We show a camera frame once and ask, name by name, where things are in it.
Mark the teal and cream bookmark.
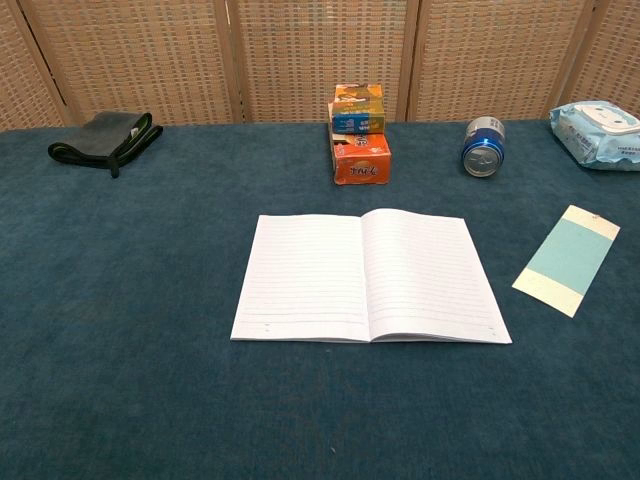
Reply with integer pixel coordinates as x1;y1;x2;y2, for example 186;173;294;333
512;204;622;319

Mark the open white lined notebook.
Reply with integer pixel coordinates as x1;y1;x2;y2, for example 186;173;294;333
230;208;513;345

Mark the orange cardboard box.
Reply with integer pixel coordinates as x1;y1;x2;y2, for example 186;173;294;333
327;123;393;187

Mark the blue and yellow small box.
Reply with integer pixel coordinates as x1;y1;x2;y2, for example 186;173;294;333
327;83;386;135

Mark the woven wooden folding screen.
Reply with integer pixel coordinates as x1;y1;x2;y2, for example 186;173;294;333
0;0;640;133

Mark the blue aluminium can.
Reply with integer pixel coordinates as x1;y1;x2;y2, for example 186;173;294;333
461;116;506;178

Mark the dark teal table cloth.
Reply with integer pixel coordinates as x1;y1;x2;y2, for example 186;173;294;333
0;118;640;480

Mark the black folded pouch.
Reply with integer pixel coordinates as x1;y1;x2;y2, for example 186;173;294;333
47;111;165;179

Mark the light blue wet wipes pack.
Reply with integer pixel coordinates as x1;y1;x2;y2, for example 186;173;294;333
549;101;640;173

